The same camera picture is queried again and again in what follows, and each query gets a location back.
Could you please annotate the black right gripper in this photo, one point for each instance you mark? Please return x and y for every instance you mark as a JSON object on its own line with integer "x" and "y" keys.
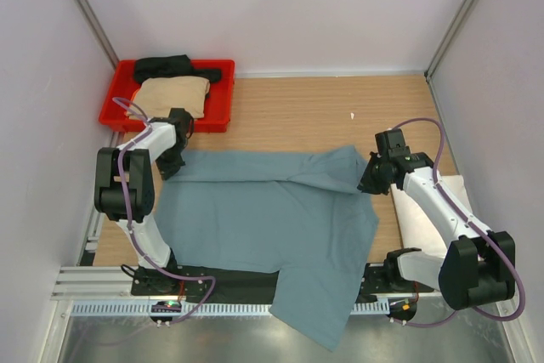
{"x": 366, "y": 184}

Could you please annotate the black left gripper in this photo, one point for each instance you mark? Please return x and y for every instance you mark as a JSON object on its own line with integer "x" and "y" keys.
{"x": 167, "y": 170}

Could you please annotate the blue t-shirt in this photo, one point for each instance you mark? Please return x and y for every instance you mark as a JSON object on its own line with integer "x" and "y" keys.
{"x": 300, "y": 215}

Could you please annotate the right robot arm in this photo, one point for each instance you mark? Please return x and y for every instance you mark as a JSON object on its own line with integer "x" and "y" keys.
{"x": 479, "y": 264}

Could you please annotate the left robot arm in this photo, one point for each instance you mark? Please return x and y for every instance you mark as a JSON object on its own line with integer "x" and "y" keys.
{"x": 124, "y": 191}

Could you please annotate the beige folded t-shirt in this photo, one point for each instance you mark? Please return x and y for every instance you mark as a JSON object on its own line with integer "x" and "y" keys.
{"x": 157, "y": 96}

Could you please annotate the white folded t-shirt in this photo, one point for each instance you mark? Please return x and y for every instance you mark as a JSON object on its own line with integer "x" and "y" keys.
{"x": 416, "y": 229}

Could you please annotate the red plastic bin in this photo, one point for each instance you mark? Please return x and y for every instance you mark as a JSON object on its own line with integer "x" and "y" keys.
{"x": 217, "y": 107}

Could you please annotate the black t-shirt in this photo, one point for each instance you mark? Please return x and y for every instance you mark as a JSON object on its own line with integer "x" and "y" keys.
{"x": 171, "y": 66}

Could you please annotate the slotted cable duct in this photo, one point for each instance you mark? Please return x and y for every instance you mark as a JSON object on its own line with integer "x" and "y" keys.
{"x": 156, "y": 308}

